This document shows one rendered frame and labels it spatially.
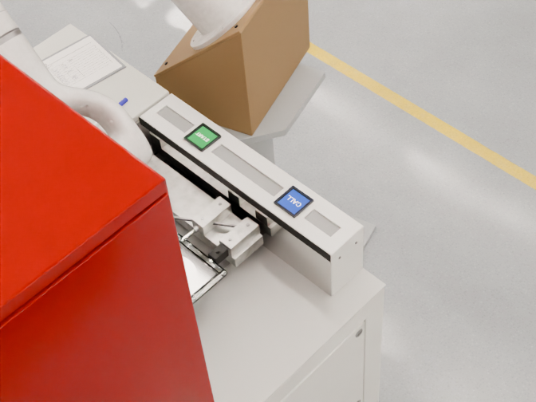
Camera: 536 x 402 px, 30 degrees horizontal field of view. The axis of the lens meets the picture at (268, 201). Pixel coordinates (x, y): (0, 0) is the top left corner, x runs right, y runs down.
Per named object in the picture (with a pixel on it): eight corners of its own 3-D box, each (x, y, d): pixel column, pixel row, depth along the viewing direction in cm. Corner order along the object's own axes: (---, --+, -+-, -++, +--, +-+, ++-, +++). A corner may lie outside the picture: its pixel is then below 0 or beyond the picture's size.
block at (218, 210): (204, 236, 202) (202, 226, 200) (192, 226, 204) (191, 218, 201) (232, 212, 205) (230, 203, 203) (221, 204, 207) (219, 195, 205)
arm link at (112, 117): (46, 16, 172) (148, 161, 177) (-31, 64, 166) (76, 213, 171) (59, 1, 164) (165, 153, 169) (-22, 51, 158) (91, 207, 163)
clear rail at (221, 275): (81, 402, 179) (80, 399, 178) (76, 397, 180) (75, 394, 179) (229, 274, 195) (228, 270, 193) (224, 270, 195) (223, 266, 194)
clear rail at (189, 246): (224, 279, 194) (223, 275, 193) (100, 181, 212) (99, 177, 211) (229, 274, 195) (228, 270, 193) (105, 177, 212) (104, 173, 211)
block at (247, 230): (231, 257, 198) (230, 248, 196) (220, 248, 200) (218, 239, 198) (260, 233, 202) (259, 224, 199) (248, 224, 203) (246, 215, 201)
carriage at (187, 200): (236, 268, 200) (234, 259, 198) (118, 176, 217) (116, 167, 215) (264, 244, 203) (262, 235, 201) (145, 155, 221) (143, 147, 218)
